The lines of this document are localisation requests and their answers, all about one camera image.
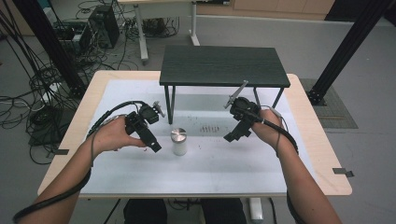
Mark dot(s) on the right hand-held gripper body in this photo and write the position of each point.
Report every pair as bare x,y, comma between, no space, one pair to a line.
246,109

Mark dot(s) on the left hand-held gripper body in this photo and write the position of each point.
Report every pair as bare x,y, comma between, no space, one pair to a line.
146,115

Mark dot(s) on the person's right hand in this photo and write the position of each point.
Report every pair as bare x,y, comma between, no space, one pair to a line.
269,130

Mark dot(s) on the person's left hand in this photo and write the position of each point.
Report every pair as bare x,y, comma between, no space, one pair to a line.
112,135

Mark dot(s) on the white jar with metal lid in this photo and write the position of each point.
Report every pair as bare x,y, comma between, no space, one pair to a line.
179,143

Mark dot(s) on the small black wooden shelf table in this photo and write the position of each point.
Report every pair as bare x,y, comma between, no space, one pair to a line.
222,67

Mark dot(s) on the white table mat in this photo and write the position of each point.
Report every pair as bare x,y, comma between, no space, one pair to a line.
202,174

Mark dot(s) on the person's left leg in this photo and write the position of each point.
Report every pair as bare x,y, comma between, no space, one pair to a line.
144,211

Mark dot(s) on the person's leg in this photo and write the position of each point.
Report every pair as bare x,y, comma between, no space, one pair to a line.
222,211
144,211

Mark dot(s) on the white table foot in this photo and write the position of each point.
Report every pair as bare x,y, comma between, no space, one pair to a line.
256,210

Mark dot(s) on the white desk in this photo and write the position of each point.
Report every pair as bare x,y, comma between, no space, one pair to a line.
141,34

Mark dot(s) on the person's right leg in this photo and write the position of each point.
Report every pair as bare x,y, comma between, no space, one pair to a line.
222,211

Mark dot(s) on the green cutting mat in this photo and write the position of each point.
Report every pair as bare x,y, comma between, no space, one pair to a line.
334,109

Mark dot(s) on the grey tape strip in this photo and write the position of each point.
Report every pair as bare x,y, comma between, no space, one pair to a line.
342,171
61,151

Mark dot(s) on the white power strip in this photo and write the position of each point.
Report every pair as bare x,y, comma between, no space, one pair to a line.
51,92

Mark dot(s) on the black computer tower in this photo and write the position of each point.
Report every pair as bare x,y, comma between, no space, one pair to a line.
104,26

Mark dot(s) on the wooden cabinet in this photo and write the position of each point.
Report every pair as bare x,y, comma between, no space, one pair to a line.
267,7

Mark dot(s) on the black equipment box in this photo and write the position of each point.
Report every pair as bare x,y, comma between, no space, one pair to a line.
71,34

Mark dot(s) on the black metal frame post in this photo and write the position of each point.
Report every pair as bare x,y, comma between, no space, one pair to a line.
345,49
49,43

